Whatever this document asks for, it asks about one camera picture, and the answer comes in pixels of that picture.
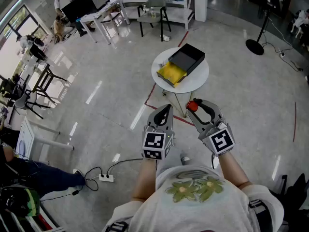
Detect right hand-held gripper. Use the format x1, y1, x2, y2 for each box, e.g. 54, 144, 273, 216
186, 98, 236, 158

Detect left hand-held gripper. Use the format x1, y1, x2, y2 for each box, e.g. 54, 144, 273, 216
141, 103, 175, 160

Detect red-capped small bottle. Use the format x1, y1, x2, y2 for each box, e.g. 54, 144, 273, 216
186, 100, 199, 112

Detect person's left forearm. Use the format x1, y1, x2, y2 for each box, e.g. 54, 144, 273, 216
131, 156, 158, 202

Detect person's right forearm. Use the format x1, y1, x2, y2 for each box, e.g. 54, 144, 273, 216
217, 150, 253, 191

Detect round white side table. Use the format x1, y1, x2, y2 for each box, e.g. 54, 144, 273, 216
151, 47, 210, 118

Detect person's grey trousers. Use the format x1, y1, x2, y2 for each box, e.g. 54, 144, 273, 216
179, 149, 194, 166

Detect black floor stand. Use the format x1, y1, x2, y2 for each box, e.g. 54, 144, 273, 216
245, 5, 276, 56

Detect person's white flowered shirt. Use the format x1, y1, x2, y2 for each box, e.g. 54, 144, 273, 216
103, 164, 285, 232

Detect black office chair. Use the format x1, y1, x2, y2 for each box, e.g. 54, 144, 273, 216
267, 173, 309, 232

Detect grey chair black legs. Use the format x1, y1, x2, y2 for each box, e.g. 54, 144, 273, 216
137, 0, 172, 43

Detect black metal chair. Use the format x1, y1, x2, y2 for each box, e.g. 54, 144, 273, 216
31, 62, 68, 104

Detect white rectangular table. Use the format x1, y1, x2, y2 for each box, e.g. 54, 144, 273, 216
79, 0, 130, 45

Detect white square-legged table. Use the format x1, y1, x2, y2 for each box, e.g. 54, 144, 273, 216
16, 116, 75, 164

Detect black chair grey seat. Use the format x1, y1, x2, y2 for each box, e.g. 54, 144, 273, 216
8, 90, 52, 125

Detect black monitor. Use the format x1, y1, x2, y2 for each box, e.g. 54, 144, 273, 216
61, 0, 98, 23

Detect green black backpack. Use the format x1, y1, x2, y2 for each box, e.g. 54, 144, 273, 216
0, 186, 41, 218

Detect large window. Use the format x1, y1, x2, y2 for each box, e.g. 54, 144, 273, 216
0, 5, 41, 37

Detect black power cable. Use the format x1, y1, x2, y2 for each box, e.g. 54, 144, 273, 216
106, 158, 143, 178
84, 166, 104, 192

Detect black harness strap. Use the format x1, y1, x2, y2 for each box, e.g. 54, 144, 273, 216
248, 198, 275, 232
104, 221, 129, 232

